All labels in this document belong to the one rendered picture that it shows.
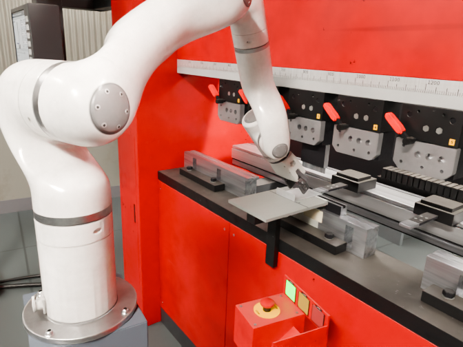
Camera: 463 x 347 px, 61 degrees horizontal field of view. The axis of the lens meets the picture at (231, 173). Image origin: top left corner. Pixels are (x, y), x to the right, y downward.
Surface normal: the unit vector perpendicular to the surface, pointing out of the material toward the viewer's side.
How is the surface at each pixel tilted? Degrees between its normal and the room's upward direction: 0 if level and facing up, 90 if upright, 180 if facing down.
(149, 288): 90
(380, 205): 90
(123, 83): 72
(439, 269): 90
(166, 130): 90
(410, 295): 0
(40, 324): 0
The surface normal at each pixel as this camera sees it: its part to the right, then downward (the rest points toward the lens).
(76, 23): 0.51, 0.27
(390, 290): 0.04, -0.95
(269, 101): 0.12, -0.24
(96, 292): 0.70, 0.23
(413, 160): -0.80, 0.15
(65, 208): 0.18, 0.23
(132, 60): 0.92, -0.22
